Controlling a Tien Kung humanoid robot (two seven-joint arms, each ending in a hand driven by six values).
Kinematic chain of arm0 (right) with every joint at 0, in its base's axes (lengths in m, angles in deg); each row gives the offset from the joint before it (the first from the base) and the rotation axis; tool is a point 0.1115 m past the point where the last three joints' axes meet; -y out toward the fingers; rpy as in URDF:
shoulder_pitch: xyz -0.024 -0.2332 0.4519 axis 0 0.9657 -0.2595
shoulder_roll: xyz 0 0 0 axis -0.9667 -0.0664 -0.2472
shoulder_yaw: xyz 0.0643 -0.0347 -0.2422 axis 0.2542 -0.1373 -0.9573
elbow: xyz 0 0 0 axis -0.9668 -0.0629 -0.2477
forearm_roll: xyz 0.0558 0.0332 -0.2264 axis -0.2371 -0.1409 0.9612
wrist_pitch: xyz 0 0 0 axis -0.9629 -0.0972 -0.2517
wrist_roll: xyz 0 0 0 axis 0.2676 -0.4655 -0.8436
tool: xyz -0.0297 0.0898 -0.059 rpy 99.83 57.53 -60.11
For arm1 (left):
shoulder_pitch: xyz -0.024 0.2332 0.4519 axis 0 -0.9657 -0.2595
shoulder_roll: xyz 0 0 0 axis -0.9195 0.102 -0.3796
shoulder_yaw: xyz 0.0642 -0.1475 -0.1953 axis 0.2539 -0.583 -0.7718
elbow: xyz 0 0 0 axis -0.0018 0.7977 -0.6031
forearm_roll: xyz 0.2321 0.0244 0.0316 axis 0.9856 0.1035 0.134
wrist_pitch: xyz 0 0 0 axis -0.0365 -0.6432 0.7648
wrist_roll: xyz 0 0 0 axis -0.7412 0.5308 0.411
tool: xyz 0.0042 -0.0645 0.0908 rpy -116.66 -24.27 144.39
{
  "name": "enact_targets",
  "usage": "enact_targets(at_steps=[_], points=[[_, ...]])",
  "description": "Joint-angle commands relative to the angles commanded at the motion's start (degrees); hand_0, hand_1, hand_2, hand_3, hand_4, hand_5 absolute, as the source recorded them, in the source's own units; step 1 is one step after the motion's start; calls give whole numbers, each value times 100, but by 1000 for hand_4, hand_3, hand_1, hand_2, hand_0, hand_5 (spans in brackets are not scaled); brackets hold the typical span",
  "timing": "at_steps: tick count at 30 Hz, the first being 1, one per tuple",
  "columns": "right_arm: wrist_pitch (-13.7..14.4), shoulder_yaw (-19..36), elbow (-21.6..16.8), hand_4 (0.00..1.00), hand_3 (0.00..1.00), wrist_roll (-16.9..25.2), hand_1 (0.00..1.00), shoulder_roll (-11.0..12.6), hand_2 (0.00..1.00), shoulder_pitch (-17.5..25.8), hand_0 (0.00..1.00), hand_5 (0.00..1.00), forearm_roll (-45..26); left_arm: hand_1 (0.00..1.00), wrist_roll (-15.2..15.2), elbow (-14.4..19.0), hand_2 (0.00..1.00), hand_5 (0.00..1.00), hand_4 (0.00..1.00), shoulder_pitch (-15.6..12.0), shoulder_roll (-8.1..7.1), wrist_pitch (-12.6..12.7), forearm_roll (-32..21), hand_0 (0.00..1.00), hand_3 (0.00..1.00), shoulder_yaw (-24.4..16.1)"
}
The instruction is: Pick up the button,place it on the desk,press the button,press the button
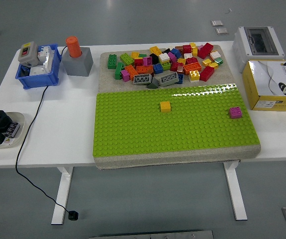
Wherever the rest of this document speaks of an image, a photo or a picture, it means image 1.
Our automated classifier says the orange cylinder button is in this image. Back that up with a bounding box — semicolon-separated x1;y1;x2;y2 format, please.
66;36;83;59

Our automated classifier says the yellow and white carton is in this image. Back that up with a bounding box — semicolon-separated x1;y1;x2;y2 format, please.
241;59;286;112

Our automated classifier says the white electrical distribution box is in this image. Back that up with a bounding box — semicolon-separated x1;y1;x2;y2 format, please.
232;26;286;73

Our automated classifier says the long red toy brick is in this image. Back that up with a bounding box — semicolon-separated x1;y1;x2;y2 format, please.
197;42;214;59
199;66;215;82

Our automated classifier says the white and yellow brick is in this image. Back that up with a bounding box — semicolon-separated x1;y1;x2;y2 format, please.
189;69;200;83

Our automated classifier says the long orange toy brick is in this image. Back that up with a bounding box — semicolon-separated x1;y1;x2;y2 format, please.
183;62;202;75
135;65;155;75

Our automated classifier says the white table leg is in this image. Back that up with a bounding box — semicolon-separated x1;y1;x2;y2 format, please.
51;166;74;225
222;160;248;221

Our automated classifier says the grey toy brick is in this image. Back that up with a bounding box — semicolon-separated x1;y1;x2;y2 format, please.
159;71;179;87
133;74;153;85

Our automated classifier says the dark grey sloped brick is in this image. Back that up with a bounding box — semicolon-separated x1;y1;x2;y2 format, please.
146;77;160;90

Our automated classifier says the green studded baseplate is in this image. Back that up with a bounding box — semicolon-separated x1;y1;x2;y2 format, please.
92;84;262;158

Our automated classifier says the long green toy brick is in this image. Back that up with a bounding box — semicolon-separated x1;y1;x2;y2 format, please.
114;62;125;80

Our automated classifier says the grey-brown foam mat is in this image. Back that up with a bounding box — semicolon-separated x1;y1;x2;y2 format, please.
93;44;262;171

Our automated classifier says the long metal floor strip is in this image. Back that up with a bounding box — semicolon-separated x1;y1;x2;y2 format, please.
88;230;214;239

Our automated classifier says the grey block base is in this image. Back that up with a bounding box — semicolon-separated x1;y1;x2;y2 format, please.
62;46;94;77

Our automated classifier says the white circuit breaker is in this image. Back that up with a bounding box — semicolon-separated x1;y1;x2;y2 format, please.
37;45;55;73

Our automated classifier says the black power plug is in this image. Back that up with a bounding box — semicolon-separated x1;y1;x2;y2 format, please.
68;210;80;222

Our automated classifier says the blue plastic bin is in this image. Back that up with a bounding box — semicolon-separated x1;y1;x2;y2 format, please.
14;43;60;90

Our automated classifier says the white oval tray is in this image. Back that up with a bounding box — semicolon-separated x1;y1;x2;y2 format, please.
0;112;26;149

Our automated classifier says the small printed card pack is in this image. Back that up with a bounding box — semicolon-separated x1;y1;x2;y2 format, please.
3;121;21;137

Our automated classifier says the white switch plate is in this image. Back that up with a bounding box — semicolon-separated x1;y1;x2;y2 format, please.
29;65;49;75

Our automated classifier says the grey push-button switch box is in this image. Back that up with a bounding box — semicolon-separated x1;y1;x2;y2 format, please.
17;41;39;66

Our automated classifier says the black power cable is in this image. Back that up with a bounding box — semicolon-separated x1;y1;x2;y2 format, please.
15;45;71;214

